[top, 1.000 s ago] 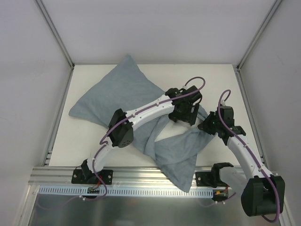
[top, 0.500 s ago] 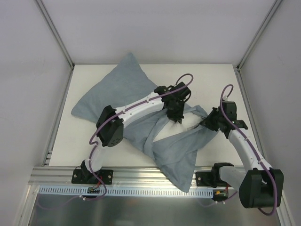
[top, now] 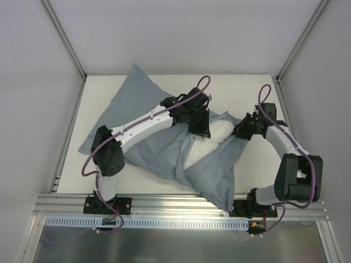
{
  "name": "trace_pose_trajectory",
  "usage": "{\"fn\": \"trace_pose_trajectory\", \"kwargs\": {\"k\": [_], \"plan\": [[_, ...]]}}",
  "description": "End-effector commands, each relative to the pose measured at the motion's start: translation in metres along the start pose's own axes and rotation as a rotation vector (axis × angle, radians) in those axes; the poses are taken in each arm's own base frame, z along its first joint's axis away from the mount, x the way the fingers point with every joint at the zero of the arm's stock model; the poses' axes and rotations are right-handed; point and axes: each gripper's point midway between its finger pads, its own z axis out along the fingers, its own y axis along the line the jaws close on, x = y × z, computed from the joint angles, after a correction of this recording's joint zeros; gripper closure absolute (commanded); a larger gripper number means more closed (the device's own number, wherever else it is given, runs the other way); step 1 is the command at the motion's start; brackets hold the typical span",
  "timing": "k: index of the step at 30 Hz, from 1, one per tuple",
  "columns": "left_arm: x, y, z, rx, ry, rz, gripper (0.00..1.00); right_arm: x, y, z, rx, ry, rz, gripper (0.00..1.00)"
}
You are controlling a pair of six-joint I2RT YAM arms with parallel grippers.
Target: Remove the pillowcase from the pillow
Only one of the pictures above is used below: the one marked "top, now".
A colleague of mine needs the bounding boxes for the white pillow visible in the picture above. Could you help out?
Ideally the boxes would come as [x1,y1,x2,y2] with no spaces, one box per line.
[180,120,235,169]

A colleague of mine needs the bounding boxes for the patchwork green beige pillowcase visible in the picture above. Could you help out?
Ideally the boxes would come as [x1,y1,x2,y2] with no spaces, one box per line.
[78,65,247,211]

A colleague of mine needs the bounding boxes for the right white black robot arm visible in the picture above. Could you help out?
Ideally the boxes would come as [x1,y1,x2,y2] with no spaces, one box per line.
[233,113,323,216]

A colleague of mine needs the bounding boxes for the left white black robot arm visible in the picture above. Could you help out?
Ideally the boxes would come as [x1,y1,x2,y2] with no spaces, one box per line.
[89,94,211,214]

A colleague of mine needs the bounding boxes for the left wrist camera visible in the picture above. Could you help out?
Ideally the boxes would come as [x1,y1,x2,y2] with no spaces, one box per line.
[184,87,212,108]

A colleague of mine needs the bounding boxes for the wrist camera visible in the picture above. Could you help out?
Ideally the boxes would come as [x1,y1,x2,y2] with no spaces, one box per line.
[184,87,212,108]
[255,102,287,127]

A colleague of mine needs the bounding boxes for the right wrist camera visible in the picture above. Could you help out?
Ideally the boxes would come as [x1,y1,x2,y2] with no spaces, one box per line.
[255,102,287,127]

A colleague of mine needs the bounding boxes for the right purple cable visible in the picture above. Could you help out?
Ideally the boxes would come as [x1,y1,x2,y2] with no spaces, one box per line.
[257,84,319,236]

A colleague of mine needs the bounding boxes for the purple cable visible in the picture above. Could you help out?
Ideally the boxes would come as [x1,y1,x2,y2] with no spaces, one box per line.
[81,75,212,233]
[257,84,319,236]

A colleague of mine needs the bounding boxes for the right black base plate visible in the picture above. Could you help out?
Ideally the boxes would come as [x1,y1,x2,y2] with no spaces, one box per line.
[229,199,278,219]

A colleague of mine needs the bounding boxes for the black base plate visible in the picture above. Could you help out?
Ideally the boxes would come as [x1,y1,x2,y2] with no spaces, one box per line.
[229,199,278,219]
[83,195,133,216]

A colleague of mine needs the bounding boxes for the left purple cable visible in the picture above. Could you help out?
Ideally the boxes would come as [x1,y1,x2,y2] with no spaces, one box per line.
[81,75,212,233]

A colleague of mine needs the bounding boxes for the right aluminium frame post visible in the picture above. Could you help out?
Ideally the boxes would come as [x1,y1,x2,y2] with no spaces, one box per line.
[276,0,330,83]

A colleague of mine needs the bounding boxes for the aluminium frame post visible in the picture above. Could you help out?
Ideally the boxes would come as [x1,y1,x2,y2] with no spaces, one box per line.
[276,0,330,83]
[40,0,87,81]

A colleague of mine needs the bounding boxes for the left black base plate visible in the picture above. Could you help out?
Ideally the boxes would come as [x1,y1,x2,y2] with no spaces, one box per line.
[83,195,133,216]

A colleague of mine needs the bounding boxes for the aluminium mounting rail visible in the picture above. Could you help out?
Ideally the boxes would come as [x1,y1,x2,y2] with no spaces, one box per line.
[33,193,331,221]

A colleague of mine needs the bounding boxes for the white slotted cable duct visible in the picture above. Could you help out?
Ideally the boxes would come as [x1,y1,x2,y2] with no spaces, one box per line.
[45,216,249,231]

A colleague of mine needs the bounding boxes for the left aluminium frame post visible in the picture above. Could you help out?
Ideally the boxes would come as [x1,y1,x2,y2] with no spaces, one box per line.
[40,0,87,81]

